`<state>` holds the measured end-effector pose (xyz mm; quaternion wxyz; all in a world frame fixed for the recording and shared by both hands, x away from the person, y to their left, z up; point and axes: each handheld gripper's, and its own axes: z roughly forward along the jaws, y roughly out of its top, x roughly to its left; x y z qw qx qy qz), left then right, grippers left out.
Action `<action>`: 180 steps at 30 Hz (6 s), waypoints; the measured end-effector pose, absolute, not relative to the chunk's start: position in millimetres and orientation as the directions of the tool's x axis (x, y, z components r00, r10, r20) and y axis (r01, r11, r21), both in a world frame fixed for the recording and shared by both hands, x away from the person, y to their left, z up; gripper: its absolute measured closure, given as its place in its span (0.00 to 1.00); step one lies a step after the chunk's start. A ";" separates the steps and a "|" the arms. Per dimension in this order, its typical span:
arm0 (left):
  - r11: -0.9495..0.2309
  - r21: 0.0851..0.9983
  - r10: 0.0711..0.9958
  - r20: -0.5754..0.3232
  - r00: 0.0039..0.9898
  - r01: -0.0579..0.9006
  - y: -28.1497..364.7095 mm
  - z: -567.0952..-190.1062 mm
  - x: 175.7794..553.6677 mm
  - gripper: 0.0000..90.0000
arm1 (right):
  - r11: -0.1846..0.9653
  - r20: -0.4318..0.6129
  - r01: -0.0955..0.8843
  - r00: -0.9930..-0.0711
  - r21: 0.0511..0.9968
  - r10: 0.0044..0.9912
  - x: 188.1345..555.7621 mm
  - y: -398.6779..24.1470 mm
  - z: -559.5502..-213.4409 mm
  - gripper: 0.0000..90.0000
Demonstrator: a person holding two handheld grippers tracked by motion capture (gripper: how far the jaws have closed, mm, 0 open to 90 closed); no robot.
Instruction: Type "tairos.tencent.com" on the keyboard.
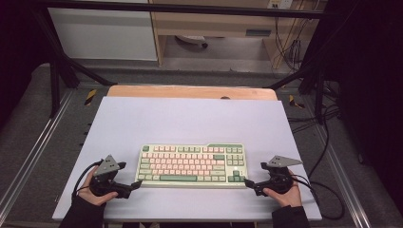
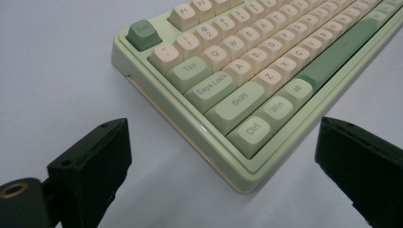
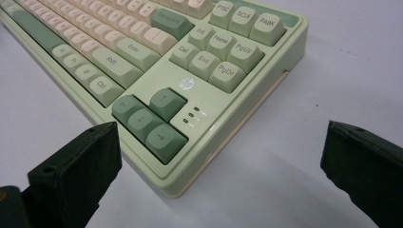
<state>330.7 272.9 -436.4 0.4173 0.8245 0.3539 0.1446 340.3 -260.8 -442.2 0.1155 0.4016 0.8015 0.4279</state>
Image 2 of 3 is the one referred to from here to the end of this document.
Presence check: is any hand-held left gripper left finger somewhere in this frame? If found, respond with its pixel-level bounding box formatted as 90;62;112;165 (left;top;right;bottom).
47;118;133;228

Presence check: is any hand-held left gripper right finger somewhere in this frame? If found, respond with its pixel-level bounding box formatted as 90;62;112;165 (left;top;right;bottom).
315;116;403;228

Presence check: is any green and cream keyboard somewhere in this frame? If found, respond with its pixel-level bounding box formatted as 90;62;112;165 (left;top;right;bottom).
110;0;403;195

